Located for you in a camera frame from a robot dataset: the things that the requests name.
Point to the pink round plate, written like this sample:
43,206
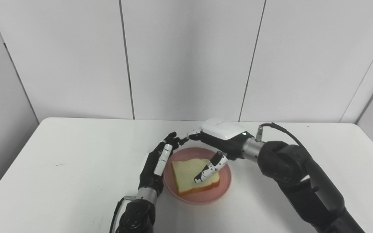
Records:
202,197

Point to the slice of white bread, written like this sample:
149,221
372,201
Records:
185,176

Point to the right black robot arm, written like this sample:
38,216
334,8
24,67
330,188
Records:
303,181

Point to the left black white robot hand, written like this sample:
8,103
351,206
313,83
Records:
151,171

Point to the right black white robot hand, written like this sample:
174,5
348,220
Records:
225,137

